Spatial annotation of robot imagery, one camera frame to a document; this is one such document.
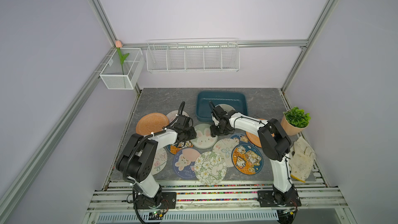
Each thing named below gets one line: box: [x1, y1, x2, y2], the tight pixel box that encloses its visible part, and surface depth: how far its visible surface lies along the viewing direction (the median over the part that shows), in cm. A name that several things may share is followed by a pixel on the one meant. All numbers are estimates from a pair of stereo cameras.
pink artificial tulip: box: [115, 40, 130, 76], surface depth 92 cm
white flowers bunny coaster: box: [194, 151, 227, 186], surface depth 85 cm
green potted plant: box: [280, 106, 311, 137], surface depth 89 cm
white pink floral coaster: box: [151, 147, 168, 176], surface depth 88 cm
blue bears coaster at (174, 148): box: [165, 140, 194, 156], surface depth 93 cm
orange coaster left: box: [135, 112, 170, 137], surface depth 104 cm
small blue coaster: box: [230, 134, 255, 146], surface depth 96 cm
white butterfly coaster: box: [212, 137, 240, 168], surface depth 93 cm
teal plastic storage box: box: [195, 90, 249, 123], surface depth 115 cm
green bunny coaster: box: [191, 123, 218, 150], surface depth 96 cm
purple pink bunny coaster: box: [173, 147, 201, 179], surface depth 87 cm
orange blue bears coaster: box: [231, 143, 264, 175], surface depth 88 cm
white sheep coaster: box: [215, 103, 236, 112], surface depth 114 cm
